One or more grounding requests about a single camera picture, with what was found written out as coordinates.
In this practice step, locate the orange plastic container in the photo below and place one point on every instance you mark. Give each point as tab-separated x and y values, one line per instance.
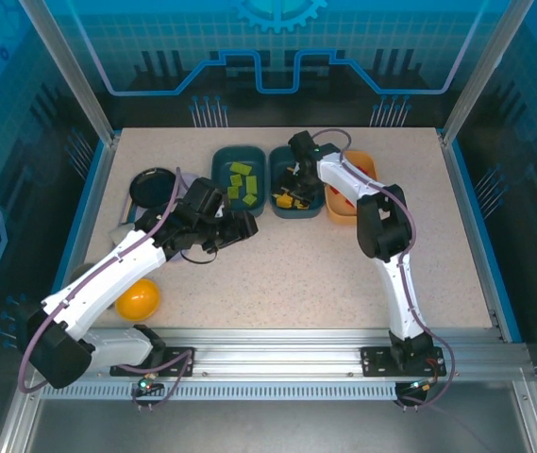
339	212

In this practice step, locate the yellow plastic bowl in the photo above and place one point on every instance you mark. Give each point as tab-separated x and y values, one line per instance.
138	299

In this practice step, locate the blue table side trim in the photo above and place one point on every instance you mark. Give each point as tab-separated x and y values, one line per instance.
77	226
485	236

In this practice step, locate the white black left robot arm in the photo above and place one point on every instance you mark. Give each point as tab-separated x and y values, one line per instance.
112	278

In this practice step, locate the aluminium front rail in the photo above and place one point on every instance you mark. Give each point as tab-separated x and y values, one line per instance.
273	358

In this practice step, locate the black round plate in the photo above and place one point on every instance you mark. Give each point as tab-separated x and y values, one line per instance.
152	186

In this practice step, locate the small lit connector board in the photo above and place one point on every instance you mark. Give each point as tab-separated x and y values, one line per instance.
147	384
421	387

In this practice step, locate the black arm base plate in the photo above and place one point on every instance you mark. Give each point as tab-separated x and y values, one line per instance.
376	361
178	363

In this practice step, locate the beige folded cloth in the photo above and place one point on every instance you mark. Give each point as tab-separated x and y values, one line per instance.
121	234

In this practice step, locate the teal plastic container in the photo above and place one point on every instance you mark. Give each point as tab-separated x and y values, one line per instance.
221	160
277	162

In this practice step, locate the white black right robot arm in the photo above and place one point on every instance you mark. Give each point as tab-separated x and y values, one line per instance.
386	231

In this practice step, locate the aluminium frame post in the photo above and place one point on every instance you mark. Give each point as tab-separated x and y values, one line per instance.
480	80
74	80

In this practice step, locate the lavender plastic tray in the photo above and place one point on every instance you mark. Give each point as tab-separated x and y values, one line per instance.
133	214

